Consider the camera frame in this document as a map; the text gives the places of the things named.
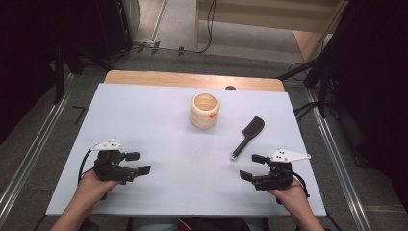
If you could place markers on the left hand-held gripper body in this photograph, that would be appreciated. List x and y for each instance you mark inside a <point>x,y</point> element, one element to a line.
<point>109,166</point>

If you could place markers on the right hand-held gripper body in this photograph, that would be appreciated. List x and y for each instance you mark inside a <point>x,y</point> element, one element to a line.
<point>277,174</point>

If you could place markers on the black comb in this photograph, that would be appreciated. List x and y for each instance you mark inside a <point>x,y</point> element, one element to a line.
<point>253,126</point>

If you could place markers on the person's right hand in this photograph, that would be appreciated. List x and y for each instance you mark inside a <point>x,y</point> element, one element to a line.
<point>288,197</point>

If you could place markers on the person's left hand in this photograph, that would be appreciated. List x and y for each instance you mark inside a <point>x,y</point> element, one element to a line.
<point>93,187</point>

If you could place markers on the white board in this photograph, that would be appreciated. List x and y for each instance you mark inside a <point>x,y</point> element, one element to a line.
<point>179,173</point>

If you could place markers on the small dark round object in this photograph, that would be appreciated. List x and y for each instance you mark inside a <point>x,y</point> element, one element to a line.
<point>230,87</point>

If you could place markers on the black metal stand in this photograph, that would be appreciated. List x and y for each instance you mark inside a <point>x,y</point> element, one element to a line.
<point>322,83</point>
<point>59,73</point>

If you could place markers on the wooden table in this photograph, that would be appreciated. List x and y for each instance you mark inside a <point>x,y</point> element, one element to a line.
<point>192,78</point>

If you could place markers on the dark cabinet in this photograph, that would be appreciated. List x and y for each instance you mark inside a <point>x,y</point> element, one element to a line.
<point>109,25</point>

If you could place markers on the metal floor rail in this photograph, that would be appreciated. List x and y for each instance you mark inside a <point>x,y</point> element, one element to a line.
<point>340,160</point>
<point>29,154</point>

